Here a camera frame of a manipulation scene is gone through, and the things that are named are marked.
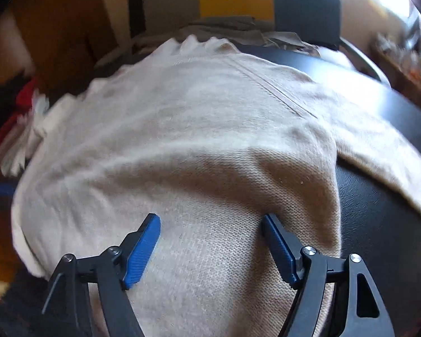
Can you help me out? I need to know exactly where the white cloth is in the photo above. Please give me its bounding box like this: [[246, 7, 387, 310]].
[[0, 89, 51, 179]]

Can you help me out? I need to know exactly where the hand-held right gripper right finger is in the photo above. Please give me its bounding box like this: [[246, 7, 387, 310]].
[[261, 213, 395, 337]]

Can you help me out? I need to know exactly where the beige knit sweater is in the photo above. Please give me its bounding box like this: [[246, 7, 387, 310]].
[[10, 35, 421, 337]]

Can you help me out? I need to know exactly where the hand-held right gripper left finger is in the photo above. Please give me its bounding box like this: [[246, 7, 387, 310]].
[[42, 213, 161, 337]]

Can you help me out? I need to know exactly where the grey cloth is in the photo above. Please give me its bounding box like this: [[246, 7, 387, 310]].
[[133, 16, 320, 57]]

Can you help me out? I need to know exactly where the wooden wardrobe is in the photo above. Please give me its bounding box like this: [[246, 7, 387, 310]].
[[10, 0, 127, 88]]

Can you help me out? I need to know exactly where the red cloth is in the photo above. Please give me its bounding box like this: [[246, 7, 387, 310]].
[[0, 77, 39, 158]]

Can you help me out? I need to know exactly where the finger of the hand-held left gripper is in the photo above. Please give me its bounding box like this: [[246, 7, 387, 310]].
[[0, 179, 17, 198]]

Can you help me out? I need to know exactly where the wooden table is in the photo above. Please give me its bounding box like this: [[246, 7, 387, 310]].
[[372, 31, 421, 95]]

